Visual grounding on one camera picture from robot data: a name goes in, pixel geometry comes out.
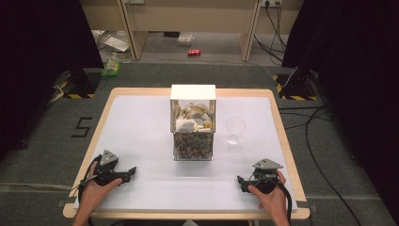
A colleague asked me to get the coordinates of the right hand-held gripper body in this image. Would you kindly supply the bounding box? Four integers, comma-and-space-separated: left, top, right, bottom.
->
247, 157, 284, 195

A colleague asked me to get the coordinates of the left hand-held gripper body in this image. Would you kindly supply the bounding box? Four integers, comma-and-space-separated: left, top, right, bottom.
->
93, 149, 132, 186

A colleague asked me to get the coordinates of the person's left hand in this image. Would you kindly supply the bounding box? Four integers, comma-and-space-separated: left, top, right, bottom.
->
79, 161, 123, 209

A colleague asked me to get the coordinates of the person's right hand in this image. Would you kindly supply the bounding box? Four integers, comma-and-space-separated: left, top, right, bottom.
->
247, 169, 289, 218

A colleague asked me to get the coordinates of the white table mat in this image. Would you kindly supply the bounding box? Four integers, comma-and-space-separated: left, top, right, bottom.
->
73, 94, 299, 212

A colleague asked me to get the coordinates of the clear glass cup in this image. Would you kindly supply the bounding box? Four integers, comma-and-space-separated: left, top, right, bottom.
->
225, 117, 247, 146

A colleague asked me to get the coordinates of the pile of dark wrapped packets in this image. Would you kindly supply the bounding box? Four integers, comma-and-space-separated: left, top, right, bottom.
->
173, 132, 214, 160

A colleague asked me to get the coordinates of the wooden table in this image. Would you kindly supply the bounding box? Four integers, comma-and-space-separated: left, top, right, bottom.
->
62, 87, 311, 220

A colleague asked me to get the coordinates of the pile of pale tea bags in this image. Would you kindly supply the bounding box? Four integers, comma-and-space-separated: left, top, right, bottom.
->
174, 102, 215, 134

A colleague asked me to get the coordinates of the black stand base striped tape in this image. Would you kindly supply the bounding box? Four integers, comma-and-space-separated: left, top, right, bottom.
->
51, 68, 102, 100
272, 73, 318, 102

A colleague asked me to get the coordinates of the clear box with white lid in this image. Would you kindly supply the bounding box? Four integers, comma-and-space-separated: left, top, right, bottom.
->
169, 84, 217, 162

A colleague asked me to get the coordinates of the green plastic packet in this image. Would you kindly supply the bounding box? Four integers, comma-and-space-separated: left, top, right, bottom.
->
100, 59, 121, 79

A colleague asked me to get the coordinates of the crumpled white plastic wrapping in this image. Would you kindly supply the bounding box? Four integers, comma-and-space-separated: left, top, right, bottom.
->
91, 29, 132, 54

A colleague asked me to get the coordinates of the clear plastic bag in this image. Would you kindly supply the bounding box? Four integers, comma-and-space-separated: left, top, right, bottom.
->
176, 33, 196, 48

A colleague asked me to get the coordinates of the black curtain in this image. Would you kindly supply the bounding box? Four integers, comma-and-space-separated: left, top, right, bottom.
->
280, 0, 399, 218
0, 0, 105, 163

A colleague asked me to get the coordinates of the light wooden desk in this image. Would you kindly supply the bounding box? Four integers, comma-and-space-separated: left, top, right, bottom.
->
79, 0, 304, 63

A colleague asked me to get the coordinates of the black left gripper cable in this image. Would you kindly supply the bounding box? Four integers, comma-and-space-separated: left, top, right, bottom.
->
76, 155, 104, 203

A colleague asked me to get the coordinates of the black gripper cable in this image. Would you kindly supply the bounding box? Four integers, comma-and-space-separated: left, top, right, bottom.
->
274, 180, 294, 226
76, 155, 104, 203

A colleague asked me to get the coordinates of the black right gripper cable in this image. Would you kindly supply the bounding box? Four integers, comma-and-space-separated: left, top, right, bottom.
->
274, 180, 294, 226

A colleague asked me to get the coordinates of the long black floor cable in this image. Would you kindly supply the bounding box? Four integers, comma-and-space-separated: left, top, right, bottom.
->
278, 105, 365, 226

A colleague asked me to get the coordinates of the thick white cable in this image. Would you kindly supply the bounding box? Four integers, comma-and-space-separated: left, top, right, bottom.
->
46, 84, 66, 107

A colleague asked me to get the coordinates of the black power cables bundle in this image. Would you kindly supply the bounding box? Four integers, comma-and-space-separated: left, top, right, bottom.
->
253, 1, 288, 64

